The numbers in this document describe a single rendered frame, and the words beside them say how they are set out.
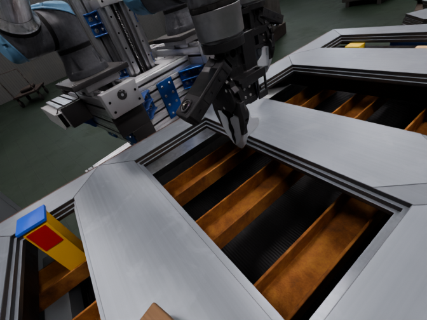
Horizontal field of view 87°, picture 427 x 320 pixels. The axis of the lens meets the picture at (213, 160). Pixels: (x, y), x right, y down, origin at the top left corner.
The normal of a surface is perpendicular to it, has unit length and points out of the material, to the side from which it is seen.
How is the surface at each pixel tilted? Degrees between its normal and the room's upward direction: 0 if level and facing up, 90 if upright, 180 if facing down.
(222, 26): 90
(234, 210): 0
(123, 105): 90
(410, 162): 0
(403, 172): 0
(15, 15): 134
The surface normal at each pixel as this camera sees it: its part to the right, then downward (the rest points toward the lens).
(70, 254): 0.58, 0.37
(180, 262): -0.27, -0.75
